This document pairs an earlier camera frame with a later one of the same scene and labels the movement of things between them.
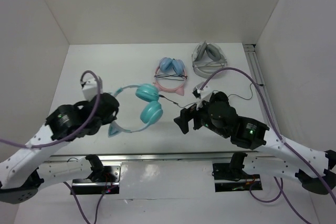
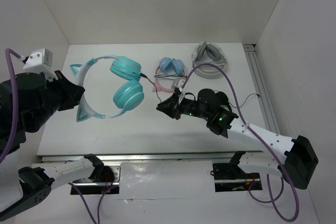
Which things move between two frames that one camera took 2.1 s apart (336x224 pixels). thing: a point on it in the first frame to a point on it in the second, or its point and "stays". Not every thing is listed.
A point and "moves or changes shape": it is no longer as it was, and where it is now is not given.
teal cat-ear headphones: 150,112 to 129,92
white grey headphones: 207,59 stays
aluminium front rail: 63,157 stays
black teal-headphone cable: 174,102 moves or changes shape
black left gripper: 112,118 to 74,93
